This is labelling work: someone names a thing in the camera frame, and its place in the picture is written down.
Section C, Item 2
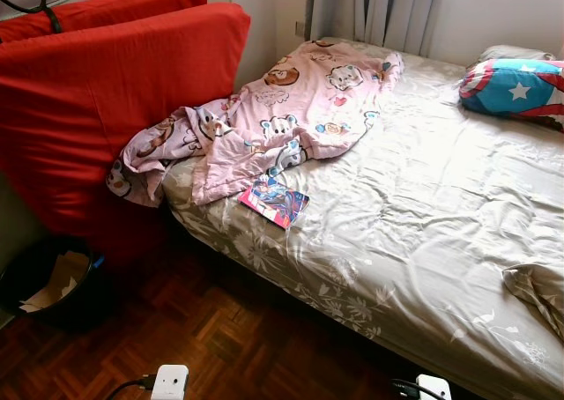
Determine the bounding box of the black forked tube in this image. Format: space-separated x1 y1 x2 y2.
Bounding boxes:
0 0 64 33

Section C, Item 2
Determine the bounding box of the bed with grey floral sheet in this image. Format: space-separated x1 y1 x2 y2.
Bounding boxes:
161 37 564 400

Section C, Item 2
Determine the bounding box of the grey curtain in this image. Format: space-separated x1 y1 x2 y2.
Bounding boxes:
306 0 446 57

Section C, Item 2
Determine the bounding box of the thin red mattress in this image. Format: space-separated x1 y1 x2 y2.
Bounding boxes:
0 0 209 44

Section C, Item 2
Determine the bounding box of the black waste bin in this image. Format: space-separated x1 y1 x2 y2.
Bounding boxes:
0 234 114 330

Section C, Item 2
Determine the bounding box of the large red mattress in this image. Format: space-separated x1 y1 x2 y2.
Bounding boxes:
0 2 252 269

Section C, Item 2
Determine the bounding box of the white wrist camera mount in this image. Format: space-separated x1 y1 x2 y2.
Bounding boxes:
416 374 453 400
150 365 190 400

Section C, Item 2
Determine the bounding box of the colourful comic book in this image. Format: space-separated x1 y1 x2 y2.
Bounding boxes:
239 175 310 231

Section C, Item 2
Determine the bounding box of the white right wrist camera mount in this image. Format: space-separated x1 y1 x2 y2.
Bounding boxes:
416 374 453 400

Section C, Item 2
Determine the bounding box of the pink cartoon bear blanket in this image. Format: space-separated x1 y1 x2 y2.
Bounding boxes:
106 37 404 209

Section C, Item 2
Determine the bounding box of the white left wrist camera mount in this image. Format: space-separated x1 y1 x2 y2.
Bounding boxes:
150 365 190 400

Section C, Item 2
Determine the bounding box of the blue red star pillow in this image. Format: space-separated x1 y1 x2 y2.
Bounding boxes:
458 58 564 123

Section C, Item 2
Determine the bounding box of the plain grey pillow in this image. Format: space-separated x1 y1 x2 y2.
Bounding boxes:
476 45 558 66

